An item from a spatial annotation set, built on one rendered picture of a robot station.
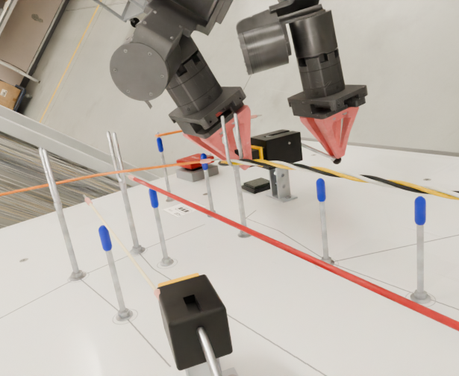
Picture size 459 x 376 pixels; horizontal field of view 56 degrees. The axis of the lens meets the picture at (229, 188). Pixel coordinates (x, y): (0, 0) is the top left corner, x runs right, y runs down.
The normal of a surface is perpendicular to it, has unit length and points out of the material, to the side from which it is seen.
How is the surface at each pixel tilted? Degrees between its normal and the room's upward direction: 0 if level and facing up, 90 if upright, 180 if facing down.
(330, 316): 52
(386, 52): 0
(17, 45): 90
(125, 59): 67
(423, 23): 0
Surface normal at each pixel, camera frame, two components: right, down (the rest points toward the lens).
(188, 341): 0.31, 0.25
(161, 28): 0.44, -0.64
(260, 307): -0.14, -0.94
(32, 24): 0.54, 0.29
